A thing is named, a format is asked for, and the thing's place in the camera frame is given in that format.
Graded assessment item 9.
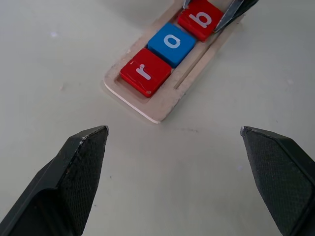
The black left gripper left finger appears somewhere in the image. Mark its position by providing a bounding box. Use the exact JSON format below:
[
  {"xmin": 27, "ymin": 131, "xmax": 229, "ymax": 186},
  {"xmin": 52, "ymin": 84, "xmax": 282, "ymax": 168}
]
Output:
[{"xmin": 0, "ymin": 125, "xmax": 110, "ymax": 236}]

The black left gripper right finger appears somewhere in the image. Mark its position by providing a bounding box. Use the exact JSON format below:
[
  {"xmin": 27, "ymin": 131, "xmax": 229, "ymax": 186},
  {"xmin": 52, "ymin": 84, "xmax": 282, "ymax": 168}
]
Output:
[{"xmin": 240, "ymin": 126, "xmax": 315, "ymax": 236}]

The red letter b block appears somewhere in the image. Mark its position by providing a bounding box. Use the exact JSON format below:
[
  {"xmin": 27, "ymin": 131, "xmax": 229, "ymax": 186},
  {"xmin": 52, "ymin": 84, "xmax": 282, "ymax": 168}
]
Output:
[{"xmin": 177, "ymin": 0, "xmax": 225, "ymax": 42}]

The blue letter o block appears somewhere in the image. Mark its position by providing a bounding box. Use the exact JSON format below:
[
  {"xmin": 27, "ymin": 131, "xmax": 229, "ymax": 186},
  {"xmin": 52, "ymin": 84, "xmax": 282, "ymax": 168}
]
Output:
[{"xmin": 147, "ymin": 22, "xmax": 197, "ymax": 69}]

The red letter r block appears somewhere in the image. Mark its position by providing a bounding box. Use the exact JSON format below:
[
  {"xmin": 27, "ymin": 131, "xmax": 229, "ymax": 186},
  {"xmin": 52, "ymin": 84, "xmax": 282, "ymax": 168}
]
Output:
[{"xmin": 120, "ymin": 48, "xmax": 172, "ymax": 98}]

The wooden letter tray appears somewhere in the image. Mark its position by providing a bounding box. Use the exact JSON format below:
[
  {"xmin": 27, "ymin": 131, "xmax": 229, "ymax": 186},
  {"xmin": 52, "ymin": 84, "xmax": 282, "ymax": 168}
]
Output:
[{"xmin": 102, "ymin": 0, "xmax": 247, "ymax": 124}]

